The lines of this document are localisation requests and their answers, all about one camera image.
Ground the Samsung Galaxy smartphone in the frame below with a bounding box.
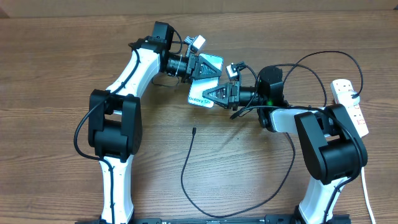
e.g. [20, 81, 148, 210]
[188, 73, 220, 108]

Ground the black charging cable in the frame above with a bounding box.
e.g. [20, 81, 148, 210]
[180, 50, 364, 219]

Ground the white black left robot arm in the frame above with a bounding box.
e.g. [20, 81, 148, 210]
[86, 22, 223, 223]

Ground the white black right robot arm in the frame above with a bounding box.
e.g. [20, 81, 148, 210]
[203, 65, 368, 223]

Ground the white charger plug adapter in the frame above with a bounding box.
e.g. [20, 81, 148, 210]
[337, 91, 360, 108]

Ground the white power strip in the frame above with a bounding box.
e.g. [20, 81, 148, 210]
[330, 79, 369, 137]

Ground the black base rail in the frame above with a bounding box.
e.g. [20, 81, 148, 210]
[74, 213, 352, 224]

